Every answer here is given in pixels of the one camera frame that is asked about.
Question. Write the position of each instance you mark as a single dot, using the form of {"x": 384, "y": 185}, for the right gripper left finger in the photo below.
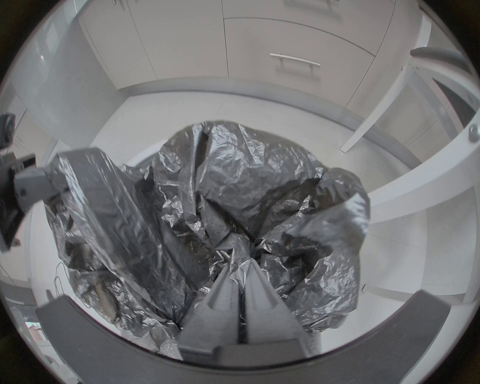
{"x": 215, "y": 318}

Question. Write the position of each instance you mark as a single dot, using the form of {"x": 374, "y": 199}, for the grey and white chair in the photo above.
{"x": 412, "y": 187}

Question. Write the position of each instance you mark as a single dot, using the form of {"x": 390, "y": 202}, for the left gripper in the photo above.
{"x": 9, "y": 202}

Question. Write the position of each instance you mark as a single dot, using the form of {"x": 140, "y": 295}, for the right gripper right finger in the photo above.
{"x": 270, "y": 318}

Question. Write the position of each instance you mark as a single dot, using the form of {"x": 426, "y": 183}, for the beige cabinet with drawers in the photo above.
{"x": 281, "y": 33}

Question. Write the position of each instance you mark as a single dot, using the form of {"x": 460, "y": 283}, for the black plastic bag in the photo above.
{"x": 243, "y": 180}

